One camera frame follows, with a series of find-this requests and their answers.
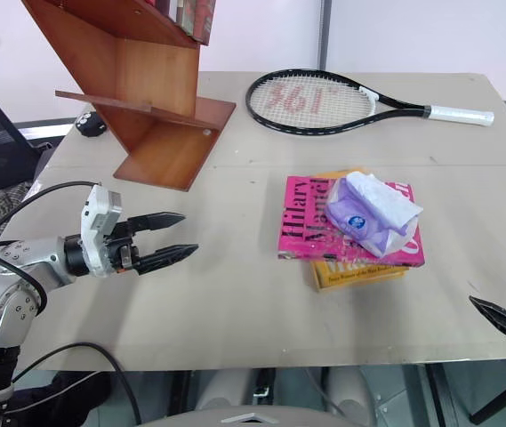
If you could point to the grey robot torso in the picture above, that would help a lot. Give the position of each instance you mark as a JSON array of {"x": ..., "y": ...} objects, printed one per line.
[{"x": 243, "y": 417}]

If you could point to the grey vertical post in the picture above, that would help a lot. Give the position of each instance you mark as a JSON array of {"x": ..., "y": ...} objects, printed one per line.
[{"x": 322, "y": 33}]

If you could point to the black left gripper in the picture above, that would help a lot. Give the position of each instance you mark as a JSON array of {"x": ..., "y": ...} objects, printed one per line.
[{"x": 121, "y": 253}]

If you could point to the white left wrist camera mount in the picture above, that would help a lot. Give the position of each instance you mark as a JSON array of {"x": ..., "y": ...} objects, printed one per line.
[{"x": 97, "y": 218}]

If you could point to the grey rounded robot leg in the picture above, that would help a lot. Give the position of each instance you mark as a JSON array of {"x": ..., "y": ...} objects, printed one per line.
[
  {"x": 348, "y": 391},
  {"x": 226, "y": 387}
]

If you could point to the pink Hilary Mantel book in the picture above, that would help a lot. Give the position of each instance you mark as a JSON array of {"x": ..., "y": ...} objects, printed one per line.
[{"x": 306, "y": 222}]

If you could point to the dark rounded shape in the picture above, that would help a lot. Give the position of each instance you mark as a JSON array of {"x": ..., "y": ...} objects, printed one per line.
[{"x": 61, "y": 400}]

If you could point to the black tennis racket white grip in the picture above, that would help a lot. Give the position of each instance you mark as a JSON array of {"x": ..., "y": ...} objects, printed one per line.
[{"x": 323, "y": 100}]

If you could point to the black table leg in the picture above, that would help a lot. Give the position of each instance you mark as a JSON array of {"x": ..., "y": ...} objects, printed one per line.
[{"x": 501, "y": 396}]

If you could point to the purple white tissue pack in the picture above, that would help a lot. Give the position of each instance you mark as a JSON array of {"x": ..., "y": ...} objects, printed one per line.
[{"x": 370, "y": 213}]

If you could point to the brown wooden bookshelf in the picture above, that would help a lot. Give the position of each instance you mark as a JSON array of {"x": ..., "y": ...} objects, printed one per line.
[{"x": 146, "y": 111}]

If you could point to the yellow book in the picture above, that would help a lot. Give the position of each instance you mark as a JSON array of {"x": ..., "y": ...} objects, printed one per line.
[{"x": 355, "y": 275}]

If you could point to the small black round toy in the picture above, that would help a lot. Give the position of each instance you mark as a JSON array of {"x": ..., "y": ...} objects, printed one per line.
[{"x": 89, "y": 124}]

